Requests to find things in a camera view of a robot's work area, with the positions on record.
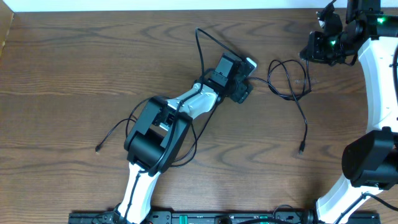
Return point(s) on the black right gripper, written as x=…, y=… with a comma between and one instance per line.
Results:
x=312, y=51

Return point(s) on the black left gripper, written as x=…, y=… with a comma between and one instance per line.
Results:
x=241, y=92

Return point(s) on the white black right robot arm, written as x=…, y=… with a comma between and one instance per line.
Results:
x=369, y=164

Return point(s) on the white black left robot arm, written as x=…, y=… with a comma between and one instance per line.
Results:
x=157, y=136

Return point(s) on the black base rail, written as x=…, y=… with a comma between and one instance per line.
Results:
x=167, y=217

